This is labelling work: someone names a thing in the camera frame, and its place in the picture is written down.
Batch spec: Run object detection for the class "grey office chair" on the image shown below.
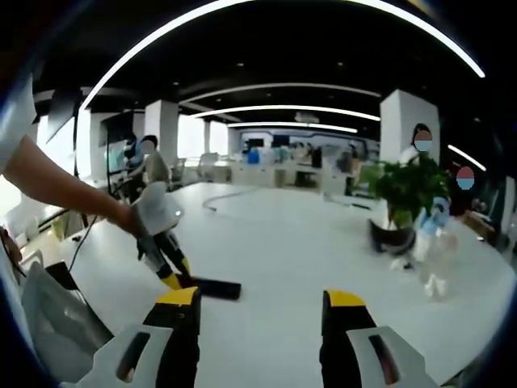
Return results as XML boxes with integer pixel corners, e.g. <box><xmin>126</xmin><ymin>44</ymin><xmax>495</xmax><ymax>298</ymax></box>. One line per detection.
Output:
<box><xmin>22</xmin><ymin>260</ymin><xmax>115</xmax><ymax>383</ymax></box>

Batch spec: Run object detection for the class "white cabinet row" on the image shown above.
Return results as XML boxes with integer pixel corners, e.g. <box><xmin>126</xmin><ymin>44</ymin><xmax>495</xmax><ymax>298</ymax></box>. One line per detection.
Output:
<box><xmin>225</xmin><ymin>159</ymin><xmax>352</xmax><ymax>191</ymax></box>

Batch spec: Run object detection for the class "black remote control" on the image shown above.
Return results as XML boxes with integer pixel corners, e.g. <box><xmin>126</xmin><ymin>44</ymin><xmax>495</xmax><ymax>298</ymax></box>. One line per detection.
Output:
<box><xmin>183</xmin><ymin>276</ymin><xmax>242</xmax><ymax>302</ymax></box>

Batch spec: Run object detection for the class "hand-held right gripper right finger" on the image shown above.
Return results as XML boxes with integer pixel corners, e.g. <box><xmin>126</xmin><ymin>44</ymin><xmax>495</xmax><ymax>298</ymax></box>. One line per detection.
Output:
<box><xmin>319</xmin><ymin>288</ymin><xmax>440</xmax><ymax>388</ymax></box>

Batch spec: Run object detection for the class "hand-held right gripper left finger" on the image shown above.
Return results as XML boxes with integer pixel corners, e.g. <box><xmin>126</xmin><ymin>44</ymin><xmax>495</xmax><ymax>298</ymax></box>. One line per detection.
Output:
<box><xmin>75</xmin><ymin>286</ymin><xmax>202</xmax><ymax>388</ymax></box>

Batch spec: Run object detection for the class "green potted plant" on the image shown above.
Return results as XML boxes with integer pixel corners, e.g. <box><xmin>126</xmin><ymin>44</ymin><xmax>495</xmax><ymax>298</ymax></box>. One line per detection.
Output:
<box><xmin>359</xmin><ymin>155</ymin><xmax>454</xmax><ymax>256</ymax></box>

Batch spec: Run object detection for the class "black cable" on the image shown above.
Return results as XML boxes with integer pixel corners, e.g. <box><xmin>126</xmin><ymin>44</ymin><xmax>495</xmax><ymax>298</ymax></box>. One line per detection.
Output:
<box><xmin>200</xmin><ymin>185</ymin><xmax>259</xmax><ymax>213</ymax></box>

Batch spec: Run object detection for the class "long ceiling light strip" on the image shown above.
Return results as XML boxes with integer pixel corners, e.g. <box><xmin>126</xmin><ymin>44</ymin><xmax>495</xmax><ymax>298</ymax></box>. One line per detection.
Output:
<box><xmin>78</xmin><ymin>0</ymin><xmax>486</xmax><ymax>112</ymax></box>

